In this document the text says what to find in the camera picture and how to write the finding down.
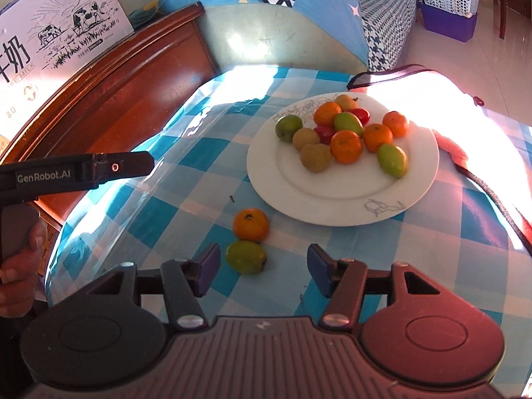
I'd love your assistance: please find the red cloth with dark trim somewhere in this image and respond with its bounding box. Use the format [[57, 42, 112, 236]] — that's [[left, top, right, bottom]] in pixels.
[[347, 64, 532, 255]]

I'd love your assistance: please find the plastic storage box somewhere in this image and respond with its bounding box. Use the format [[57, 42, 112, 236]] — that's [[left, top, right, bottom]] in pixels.
[[418, 2, 478, 43]]

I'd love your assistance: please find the white plate with line drawing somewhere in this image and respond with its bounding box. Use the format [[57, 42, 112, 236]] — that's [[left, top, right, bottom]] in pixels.
[[246, 91, 440, 227]]

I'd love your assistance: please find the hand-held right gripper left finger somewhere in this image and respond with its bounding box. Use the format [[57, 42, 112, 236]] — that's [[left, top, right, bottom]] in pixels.
[[81, 242, 222, 328]]

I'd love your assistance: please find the orange mandarin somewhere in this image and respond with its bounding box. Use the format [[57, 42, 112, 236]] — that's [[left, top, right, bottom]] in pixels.
[[233, 208, 271, 243], [363, 123, 394, 153], [313, 101, 342, 128], [382, 110, 410, 138], [330, 130, 363, 165]]

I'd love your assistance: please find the yellow-brown round fruit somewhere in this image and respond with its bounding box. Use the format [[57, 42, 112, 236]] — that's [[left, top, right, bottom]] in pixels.
[[292, 128, 321, 151], [300, 143, 333, 174], [334, 94, 359, 113]]

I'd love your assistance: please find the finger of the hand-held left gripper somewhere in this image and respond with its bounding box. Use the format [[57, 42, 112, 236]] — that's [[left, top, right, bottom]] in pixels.
[[92, 151, 154, 184]]

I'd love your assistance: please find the pale green sofa cushion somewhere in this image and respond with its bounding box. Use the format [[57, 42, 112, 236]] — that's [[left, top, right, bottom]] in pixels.
[[197, 3, 369, 76]]

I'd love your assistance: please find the houndstooth sofa cover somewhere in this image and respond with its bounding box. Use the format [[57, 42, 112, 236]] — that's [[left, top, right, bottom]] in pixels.
[[353, 0, 419, 74]]

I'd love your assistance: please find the dark wooden chair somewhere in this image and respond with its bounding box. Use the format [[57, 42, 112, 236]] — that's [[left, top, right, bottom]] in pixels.
[[453, 0, 532, 41]]

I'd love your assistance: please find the person's left forearm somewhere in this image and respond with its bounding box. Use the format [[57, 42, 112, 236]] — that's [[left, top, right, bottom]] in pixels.
[[0, 283, 37, 319]]

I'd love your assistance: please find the blue checkered tablecloth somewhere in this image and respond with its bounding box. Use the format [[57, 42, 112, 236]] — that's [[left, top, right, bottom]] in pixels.
[[48, 66, 532, 326]]

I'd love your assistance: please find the person's left hand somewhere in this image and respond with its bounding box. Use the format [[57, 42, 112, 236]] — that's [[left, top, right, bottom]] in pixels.
[[0, 219, 49, 288]]

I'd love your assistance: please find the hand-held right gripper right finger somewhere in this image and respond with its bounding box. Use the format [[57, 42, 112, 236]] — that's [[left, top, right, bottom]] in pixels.
[[307, 243, 444, 328]]

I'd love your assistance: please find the white printed carton box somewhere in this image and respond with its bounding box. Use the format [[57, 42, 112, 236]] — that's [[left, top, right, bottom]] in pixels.
[[0, 0, 136, 144]]

